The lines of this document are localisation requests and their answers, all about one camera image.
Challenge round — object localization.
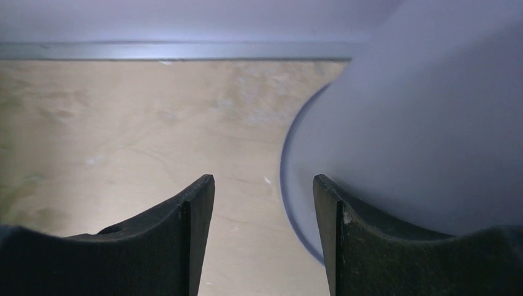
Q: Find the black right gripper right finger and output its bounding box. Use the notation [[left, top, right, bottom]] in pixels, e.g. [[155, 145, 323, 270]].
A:
[[313, 175, 522, 295]]

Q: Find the grey plastic bucket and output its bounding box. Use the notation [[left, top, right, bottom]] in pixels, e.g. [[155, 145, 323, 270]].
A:
[[279, 1, 522, 261]]

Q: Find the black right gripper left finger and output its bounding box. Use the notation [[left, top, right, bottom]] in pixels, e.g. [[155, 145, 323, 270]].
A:
[[1, 175, 215, 295]]

